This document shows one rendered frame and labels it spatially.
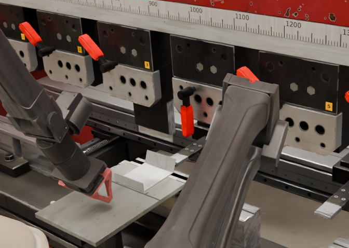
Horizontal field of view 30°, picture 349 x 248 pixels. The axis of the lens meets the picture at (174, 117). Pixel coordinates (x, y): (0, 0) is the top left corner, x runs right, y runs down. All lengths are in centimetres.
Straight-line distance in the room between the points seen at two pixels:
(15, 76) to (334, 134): 52
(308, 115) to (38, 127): 45
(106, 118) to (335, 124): 96
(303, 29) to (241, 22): 12
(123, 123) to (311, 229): 140
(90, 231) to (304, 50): 53
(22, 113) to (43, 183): 64
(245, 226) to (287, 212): 181
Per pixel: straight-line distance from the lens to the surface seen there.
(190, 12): 119
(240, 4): 112
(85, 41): 136
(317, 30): 105
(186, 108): 122
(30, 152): 178
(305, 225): 305
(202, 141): 156
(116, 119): 188
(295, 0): 106
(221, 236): 92
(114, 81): 139
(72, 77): 149
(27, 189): 172
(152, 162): 147
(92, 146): 191
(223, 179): 79
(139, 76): 132
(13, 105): 110
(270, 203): 320
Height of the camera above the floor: 170
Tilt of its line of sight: 24 degrees down
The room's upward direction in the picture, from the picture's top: 4 degrees counter-clockwise
